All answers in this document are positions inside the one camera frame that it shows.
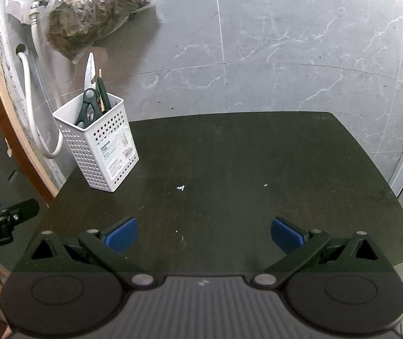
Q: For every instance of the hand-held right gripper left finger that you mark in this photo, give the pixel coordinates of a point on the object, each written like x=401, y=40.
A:
x=122, y=235

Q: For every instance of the wooden chopstick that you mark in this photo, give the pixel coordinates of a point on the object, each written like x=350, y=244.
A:
x=100, y=74

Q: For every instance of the black spoon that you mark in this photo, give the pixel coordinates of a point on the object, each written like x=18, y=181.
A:
x=103, y=93

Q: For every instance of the white plastic bag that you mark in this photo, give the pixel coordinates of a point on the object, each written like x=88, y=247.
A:
x=16, y=9

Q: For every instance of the wooden door frame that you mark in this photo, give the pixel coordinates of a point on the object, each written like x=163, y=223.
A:
x=4, y=127

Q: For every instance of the clear bag of dried herbs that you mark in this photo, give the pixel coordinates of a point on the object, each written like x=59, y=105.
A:
x=88, y=17

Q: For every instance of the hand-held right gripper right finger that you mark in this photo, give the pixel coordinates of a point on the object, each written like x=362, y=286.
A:
x=286, y=235

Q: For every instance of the white perforated utensil basket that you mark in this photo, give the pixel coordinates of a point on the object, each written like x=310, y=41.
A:
x=109, y=155

